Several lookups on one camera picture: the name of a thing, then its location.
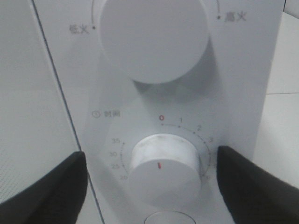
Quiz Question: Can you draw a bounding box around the white microwave oven body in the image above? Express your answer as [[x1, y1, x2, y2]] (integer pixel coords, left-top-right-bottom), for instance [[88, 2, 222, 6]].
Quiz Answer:
[[33, 0, 284, 224]]

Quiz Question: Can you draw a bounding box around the white microwave door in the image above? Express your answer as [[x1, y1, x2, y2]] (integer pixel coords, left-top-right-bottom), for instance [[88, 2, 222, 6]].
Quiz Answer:
[[0, 0, 101, 224]]

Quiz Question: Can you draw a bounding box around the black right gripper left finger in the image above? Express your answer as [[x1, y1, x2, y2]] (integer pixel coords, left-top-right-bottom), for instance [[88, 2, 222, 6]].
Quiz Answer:
[[0, 152, 88, 224]]

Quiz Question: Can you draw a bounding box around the white timer knob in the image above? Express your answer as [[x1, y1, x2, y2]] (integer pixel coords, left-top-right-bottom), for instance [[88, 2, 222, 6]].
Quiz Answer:
[[128, 133, 201, 208]]

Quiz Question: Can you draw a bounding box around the round white door button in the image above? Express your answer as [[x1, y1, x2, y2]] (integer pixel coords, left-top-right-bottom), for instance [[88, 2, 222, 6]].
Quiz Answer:
[[144, 211, 196, 224]]

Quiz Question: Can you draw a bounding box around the upper white power knob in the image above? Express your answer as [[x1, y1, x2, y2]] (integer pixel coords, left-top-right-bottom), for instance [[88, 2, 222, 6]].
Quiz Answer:
[[99, 0, 209, 84]]

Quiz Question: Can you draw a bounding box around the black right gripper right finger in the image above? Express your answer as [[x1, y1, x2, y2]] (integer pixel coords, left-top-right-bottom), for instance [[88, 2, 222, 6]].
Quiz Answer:
[[216, 146, 299, 224]]

